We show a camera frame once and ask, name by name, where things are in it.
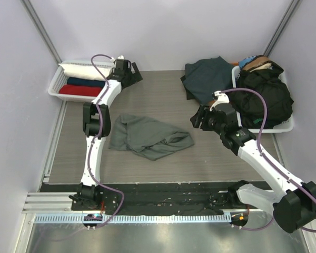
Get grey t shirt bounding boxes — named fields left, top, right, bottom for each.
left=109, top=113, right=194, bottom=161

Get white plastic basket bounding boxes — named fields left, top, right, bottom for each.
left=231, top=66, right=294, bottom=134
left=48, top=59, right=122, bottom=102

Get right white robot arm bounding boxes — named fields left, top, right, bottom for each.
left=190, top=103, right=316, bottom=233

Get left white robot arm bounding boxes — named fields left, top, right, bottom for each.
left=69, top=59, right=143, bottom=211

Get dark teal t shirt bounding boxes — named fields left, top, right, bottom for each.
left=181, top=56, right=234, bottom=104

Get white rolled t shirt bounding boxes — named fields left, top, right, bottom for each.
left=59, top=63, right=111, bottom=81

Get navy rolled t shirt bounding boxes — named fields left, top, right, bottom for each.
left=67, top=77, right=105, bottom=88

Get red rolled t shirt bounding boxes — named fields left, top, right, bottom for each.
left=59, top=84, right=102, bottom=97

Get black clothes pile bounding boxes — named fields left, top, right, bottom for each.
left=228, top=60, right=294, bottom=129

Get blue and tan clothes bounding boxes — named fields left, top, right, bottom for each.
left=238, top=55, right=270, bottom=71

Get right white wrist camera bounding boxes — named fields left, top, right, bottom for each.
left=210, top=91, right=230, bottom=111

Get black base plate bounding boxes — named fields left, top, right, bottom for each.
left=40, top=181, right=252, bottom=216

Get slotted white cable duct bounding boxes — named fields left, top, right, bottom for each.
left=34, top=212, right=231, bottom=225

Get left aluminium frame post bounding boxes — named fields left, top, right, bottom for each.
left=20, top=0, right=62, bottom=63

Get aluminium frame post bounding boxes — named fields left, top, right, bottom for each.
left=20, top=0, right=62, bottom=63
left=263, top=0, right=302, bottom=56

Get right aluminium frame post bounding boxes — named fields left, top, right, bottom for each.
left=263, top=0, right=302, bottom=56

